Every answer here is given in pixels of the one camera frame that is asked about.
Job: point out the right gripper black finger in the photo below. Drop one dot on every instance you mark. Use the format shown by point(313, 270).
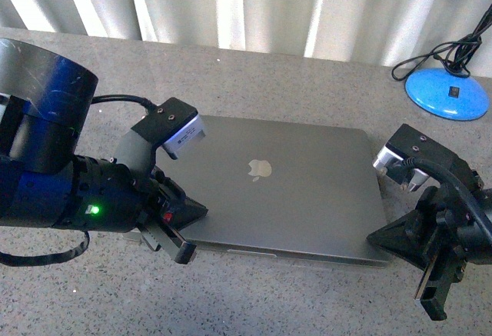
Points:
point(408, 238)
point(442, 268)

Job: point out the blue black left robot arm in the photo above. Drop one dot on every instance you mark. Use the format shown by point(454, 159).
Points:
point(45, 98)

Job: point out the grey laptop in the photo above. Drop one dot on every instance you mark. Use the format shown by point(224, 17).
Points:
point(281, 189)

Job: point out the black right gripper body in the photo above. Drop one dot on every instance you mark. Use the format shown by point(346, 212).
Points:
point(442, 208)

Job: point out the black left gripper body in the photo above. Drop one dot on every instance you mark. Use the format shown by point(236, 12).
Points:
point(107, 198)

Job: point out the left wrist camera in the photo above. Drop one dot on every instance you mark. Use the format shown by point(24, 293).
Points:
point(170, 126)

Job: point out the white curtain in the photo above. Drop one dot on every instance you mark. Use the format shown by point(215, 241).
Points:
point(382, 32)

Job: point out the blue lamp base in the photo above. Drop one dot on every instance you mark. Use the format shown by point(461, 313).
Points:
point(447, 96)

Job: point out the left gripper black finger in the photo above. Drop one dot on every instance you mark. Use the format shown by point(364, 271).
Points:
point(189, 212)
point(159, 235)

